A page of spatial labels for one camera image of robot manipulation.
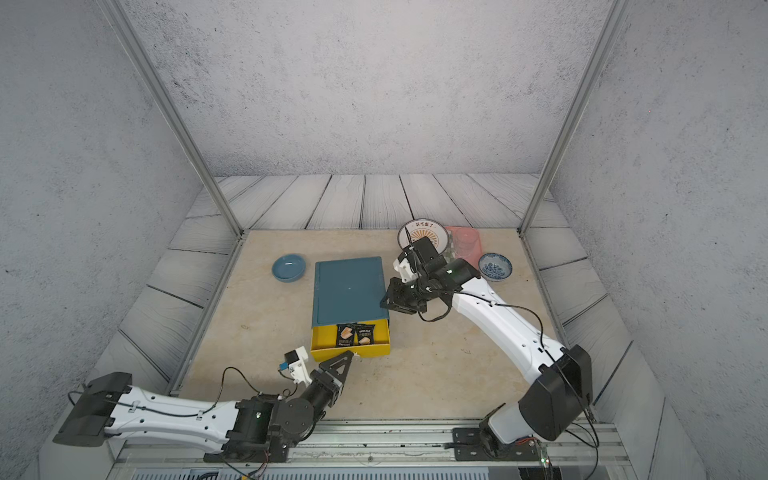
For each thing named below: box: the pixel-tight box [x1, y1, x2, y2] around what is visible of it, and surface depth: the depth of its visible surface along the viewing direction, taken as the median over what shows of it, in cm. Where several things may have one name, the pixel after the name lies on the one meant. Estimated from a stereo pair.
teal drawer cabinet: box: [312, 256, 389, 327], surface depth 80 cm
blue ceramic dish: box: [272, 254, 307, 283], surface depth 110 cm
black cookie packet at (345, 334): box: [336, 322, 357, 348], surface depth 77 cm
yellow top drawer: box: [311, 319, 391, 362], surface depth 76 cm
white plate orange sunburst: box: [398, 218, 449, 255], surface depth 121 cm
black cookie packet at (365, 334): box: [355, 323, 375, 345], surface depth 76 cm
